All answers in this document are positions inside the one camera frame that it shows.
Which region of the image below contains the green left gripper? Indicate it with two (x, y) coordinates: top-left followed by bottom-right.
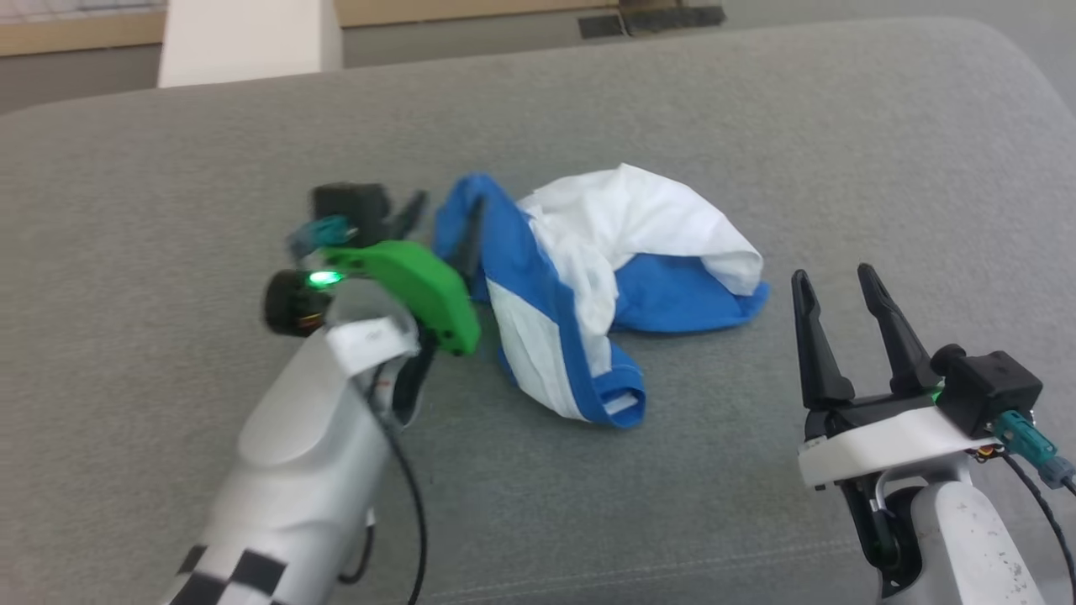
(263, 191), (488, 356)

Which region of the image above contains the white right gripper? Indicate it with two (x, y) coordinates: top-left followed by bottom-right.
(790, 263), (998, 492)

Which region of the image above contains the blue and white garment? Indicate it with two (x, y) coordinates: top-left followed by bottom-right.
(433, 163), (770, 429)

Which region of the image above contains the wooden skirting board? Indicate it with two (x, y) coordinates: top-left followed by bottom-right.
(0, 9), (168, 59)
(334, 0), (625, 29)

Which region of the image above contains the grey padded table surface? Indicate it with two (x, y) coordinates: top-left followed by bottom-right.
(0, 17), (1076, 605)

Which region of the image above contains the small black floor grille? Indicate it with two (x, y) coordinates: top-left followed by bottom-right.
(577, 14), (628, 40)

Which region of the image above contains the white pillar panel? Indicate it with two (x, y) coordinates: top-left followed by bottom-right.
(157, 0), (345, 90)

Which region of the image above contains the long black floor mat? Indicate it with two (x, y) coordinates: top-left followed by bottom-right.
(620, 4), (729, 37)

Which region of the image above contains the left camera teal plug cable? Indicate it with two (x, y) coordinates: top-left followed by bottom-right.
(288, 216), (356, 260)

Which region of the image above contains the camera teal plug cable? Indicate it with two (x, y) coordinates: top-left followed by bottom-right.
(979, 410), (1076, 605)
(288, 216), (356, 260)

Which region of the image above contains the right camera teal plug cable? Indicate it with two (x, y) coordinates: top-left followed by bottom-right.
(979, 410), (1076, 605)

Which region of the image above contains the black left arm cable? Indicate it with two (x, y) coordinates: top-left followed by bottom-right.
(368, 360), (430, 605)

